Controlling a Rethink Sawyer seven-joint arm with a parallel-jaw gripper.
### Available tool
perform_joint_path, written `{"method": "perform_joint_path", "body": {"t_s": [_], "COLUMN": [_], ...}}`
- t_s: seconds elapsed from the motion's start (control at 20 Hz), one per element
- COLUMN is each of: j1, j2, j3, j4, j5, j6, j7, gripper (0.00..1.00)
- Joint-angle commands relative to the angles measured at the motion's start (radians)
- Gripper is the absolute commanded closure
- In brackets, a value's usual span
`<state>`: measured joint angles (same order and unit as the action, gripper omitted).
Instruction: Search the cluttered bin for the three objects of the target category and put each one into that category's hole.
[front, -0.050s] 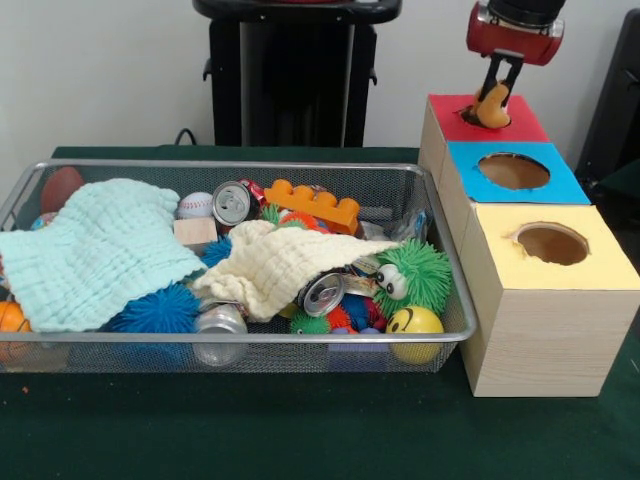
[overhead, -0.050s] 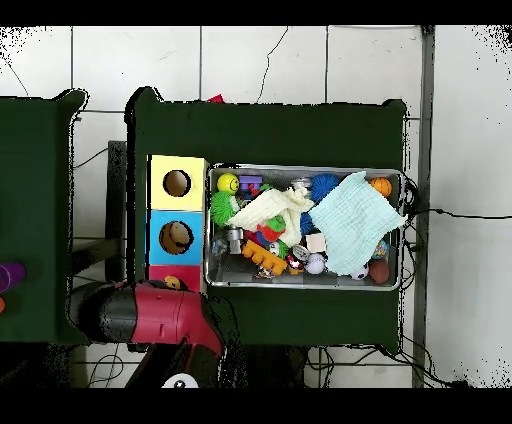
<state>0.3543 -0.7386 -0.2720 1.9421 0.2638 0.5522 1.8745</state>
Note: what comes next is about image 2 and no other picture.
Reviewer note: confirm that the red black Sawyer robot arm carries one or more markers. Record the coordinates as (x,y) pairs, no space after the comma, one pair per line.
(160,316)

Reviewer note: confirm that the clear shallow mesh bin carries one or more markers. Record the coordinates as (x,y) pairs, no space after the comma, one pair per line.
(240,276)

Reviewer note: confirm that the wooden box with three holes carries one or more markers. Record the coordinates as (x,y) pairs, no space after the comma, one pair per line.
(176,232)

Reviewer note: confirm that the cream waffle cloth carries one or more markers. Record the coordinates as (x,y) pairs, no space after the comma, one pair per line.
(268,210)

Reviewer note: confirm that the green fuzzy toy with eyes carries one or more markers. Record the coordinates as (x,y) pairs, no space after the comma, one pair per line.
(221,207)

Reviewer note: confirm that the yellow smiley ball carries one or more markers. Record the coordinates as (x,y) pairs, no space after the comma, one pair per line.
(228,182)

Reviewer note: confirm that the orange toy building block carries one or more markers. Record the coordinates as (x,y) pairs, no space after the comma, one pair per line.
(260,256)

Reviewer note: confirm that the crushed black silver can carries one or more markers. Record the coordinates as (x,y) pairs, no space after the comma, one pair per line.
(300,254)

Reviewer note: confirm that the blue spiky ball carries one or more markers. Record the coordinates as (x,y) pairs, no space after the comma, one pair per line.
(323,186)

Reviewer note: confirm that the small white baseball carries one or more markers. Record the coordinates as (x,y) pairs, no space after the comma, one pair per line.
(315,263)

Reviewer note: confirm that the dark green table cloth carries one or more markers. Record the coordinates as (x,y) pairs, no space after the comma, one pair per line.
(264,132)

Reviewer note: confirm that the mint green waffle cloth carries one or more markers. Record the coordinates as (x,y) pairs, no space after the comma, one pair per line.
(352,220)

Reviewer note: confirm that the small orange basketball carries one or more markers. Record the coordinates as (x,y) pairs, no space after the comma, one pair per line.
(382,186)

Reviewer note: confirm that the small brown football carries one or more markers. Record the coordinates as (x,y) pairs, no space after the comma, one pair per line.
(379,272)

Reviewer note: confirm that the black stand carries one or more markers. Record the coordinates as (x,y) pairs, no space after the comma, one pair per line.
(117,208)

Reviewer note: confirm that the grey vertical pole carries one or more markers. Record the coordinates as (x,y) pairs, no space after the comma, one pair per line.
(424,120)

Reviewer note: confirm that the dark green side table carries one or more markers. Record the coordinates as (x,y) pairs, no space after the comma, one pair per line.
(32,208)

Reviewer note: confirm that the purple toy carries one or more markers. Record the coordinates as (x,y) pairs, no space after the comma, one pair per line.
(10,276)

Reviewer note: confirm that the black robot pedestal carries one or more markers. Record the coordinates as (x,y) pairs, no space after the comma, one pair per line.
(276,368)

